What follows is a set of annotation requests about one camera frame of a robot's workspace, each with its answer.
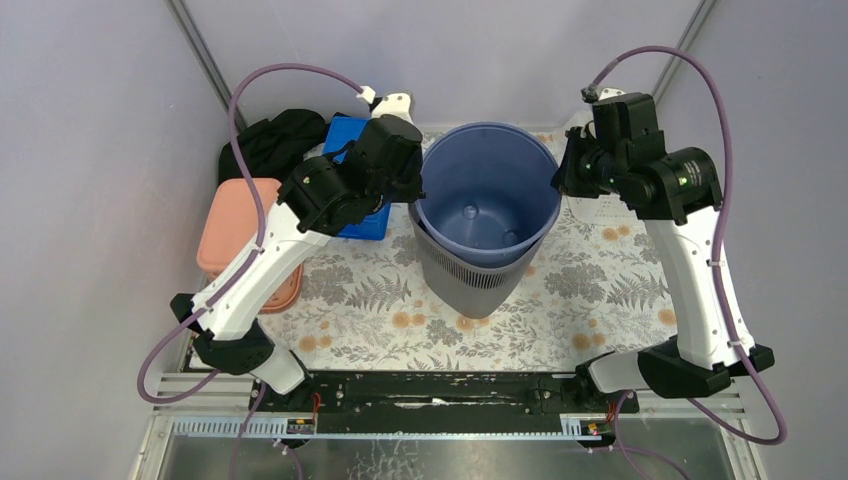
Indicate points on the black cloth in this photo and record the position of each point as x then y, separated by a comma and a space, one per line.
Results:
272, 148

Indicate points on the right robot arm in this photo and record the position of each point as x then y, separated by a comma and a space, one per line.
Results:
677, 195

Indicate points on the grey waste bin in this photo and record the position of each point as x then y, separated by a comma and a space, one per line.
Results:
473, 291

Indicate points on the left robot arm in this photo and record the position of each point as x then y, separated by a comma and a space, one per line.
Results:
320, 198

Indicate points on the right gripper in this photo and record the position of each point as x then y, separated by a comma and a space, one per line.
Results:
565, 179

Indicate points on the blue divided plastic tray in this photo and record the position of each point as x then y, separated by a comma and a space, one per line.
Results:
342, 130

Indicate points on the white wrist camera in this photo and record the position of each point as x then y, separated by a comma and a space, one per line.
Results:
398, 104
592, 93

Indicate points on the floral table mat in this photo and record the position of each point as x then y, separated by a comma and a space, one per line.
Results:
589, 289

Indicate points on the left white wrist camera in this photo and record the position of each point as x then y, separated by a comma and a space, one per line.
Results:
398, 104

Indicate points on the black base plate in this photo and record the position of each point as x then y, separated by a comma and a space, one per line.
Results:
433, 402

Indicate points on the blue bucket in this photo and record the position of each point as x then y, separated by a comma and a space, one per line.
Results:
488, 196

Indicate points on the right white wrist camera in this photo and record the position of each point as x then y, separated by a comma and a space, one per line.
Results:
592, 93

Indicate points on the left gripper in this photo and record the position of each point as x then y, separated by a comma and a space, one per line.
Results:
403, 176

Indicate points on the pink plastic basket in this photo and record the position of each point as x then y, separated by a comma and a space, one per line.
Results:
230, 224

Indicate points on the white plastic basket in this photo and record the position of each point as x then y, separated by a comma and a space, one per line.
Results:
607, 210

